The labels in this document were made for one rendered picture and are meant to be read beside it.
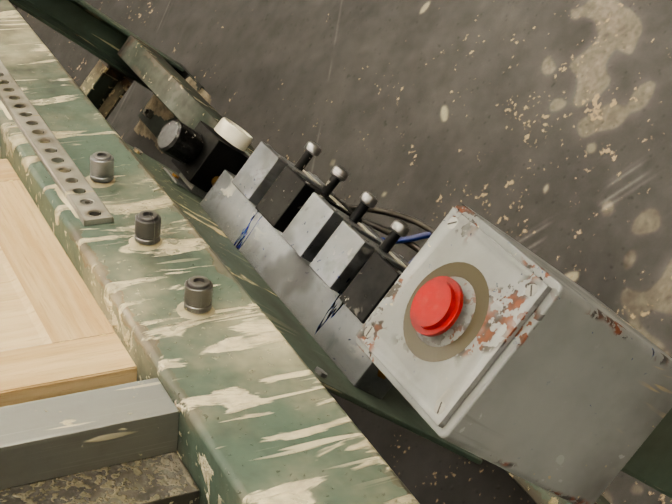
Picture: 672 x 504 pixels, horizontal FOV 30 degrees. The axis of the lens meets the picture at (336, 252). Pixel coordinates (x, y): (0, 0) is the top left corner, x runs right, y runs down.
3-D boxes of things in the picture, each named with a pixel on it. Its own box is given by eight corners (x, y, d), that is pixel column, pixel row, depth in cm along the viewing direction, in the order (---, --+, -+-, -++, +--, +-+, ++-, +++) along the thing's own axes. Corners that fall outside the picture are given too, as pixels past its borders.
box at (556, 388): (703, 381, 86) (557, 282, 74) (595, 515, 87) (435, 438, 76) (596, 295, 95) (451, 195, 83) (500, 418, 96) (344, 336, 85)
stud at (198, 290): (215, 314, 110) (217, 285, 108) (189, 319, 108) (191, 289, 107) (205, 300, 111) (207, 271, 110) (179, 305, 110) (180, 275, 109)
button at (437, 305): (487, 306, 78) (467, 293, 77) (448, 356, 79) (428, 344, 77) (453, 275, 81) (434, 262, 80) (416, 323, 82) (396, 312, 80)
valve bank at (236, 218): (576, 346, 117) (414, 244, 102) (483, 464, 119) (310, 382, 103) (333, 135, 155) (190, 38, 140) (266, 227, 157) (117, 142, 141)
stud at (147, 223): (163, 246, 119) (165, 218, 118) (139, 249, 118) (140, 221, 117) (155, 234, 121) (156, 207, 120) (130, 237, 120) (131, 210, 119)
